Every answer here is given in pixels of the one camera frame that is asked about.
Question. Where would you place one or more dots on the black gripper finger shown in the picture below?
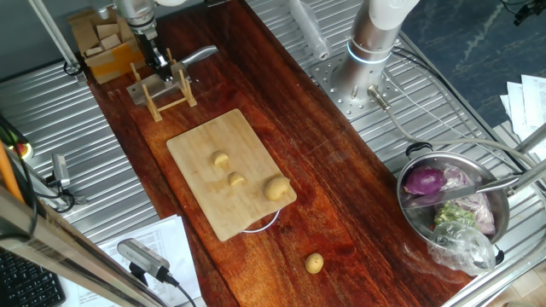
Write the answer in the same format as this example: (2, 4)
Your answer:
(169, 70)
(161, 73)

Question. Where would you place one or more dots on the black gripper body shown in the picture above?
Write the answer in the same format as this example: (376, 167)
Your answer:
(152, 49)

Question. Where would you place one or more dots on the steel cleaver knife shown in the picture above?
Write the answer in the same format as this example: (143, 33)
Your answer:
(200, 54)

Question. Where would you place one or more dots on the wooden knife rack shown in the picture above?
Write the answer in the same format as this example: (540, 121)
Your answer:
(152, 108)

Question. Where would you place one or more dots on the cardboard box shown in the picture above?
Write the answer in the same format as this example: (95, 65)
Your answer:
(115, 64)

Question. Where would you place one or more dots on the small wooden block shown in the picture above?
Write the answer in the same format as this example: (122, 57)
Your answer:
(94, 51)

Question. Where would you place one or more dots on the cut potato piece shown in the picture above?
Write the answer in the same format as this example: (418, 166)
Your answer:
(236, 179)
(219, 158)

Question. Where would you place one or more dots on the bamboo cutting board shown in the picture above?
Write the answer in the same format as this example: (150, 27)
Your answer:
(222, 213)

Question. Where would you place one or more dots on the red emergency stop button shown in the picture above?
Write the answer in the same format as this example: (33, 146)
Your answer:
(23, 150)

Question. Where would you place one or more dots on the large peeled potato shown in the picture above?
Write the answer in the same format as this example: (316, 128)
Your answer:
(276, 188)

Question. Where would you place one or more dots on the printed paper sheet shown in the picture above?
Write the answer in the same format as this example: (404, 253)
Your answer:
(166, 239)

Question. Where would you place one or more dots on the orange pole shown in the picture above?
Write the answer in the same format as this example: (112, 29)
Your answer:
(7, 170)

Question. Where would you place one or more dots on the small whole potato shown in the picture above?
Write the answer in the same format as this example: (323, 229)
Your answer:
(314, 263)

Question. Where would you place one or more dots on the black keyboard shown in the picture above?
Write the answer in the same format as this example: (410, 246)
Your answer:
(25, 285)

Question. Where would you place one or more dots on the purple onion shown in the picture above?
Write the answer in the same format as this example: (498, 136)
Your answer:
(423, 181)

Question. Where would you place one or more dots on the steel cooking pot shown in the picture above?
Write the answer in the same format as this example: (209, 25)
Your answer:
(420, 218)

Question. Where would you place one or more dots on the green leafy vegetable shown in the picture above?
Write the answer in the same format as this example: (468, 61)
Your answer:
(452, 214)

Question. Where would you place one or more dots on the bag of purple vegetables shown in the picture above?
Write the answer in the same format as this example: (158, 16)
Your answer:
(480, 210)

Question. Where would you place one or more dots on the slim steel kitchen knife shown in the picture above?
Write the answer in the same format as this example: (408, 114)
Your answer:
(490, 186)

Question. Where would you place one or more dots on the clear plastic bag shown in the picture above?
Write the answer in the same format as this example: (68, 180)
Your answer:
(462, 249)

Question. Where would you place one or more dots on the stack of printed papers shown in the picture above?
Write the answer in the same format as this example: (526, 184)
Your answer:
(533, 102)

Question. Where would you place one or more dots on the aluminium frame bar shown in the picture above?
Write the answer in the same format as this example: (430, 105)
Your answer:
(495, 281)
(531, 138)
(64, 251)
(51, 34)
(529, 175)

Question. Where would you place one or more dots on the small grey camera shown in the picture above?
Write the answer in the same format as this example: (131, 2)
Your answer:
(60, 168)

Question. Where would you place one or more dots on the silver camera on stand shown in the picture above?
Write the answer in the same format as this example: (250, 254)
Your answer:
(141, 256)

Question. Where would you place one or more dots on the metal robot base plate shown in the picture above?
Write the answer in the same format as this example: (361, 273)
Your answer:
(354, 106)

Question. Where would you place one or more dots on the black overhead camera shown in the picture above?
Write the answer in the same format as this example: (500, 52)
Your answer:
(526, 9)

